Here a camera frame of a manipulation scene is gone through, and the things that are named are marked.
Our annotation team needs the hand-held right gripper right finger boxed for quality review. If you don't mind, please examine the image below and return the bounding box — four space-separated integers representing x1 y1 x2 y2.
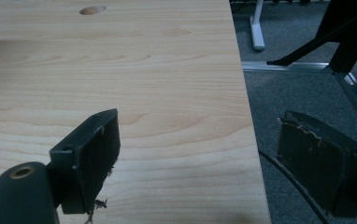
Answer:
275 110 357 218

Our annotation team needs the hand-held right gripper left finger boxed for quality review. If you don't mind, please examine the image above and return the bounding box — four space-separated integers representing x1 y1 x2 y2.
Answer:
49 107 121 216

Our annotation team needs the black metal stand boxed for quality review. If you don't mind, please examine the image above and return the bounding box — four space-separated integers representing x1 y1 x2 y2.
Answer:
266 0 357 118

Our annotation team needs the white desk leg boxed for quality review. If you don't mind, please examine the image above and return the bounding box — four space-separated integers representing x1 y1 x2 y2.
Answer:
249 0 266 52

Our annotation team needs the black cable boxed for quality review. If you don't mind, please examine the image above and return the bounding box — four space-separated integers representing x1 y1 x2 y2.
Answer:
258 149 331 224

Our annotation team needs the aluminium frame rail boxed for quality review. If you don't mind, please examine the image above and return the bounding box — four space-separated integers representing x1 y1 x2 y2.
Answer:
241 61 357 145

